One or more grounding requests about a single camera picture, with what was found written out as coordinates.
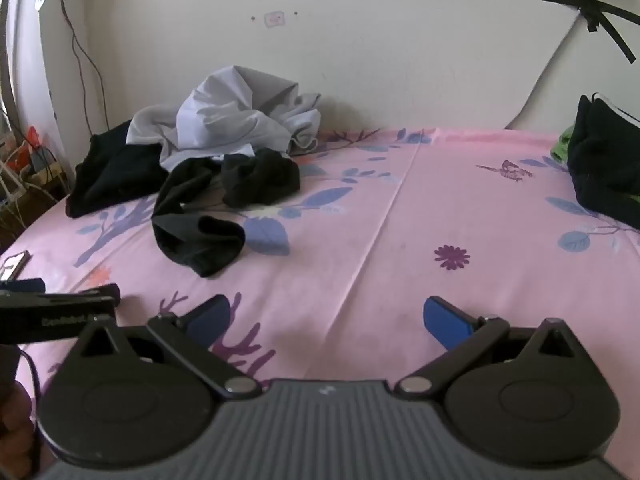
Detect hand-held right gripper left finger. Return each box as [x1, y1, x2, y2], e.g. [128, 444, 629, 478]
[75, 296, 263, 401]

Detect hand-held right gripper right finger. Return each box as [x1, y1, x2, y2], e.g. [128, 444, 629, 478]
[395, 296, 576, 401]

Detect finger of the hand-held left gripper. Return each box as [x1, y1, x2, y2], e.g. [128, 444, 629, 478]
[77, 283, 122, 307]
[0, 277, 46, 295]

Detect light grey garment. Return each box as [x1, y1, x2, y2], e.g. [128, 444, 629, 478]
[126, 65, 322, 172]

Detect stack of dark folded clothes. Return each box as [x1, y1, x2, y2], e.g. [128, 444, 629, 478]
[566, 93, 640, 232]

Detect person's left hand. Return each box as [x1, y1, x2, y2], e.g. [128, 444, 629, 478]
[0, 382, 38, 480]

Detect black crumpled pants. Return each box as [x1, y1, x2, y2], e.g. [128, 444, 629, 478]
[151, 148, 302, 279]

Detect pink floral bed sheet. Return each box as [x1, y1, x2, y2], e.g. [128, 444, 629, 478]
[0, 127, 640, 411]

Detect black garment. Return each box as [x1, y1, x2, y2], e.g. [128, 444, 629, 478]
[66, 120, 171, 219]

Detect green cloth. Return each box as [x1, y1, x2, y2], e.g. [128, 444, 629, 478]
[550, 127, 576, 164]

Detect black tape cross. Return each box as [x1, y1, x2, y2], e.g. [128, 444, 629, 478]
[540, 0, 637, 64]

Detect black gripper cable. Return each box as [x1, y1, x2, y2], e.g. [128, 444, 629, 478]
[16, 347, 45, 478]

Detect white wire rack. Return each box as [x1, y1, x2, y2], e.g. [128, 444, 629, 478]
[0, 110, 71, 231]

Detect black wall cable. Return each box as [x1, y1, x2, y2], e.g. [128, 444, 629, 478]
[49, 0, 112, 136]

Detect white wall cable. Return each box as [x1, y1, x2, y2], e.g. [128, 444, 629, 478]
[504, 0, 596, 131]

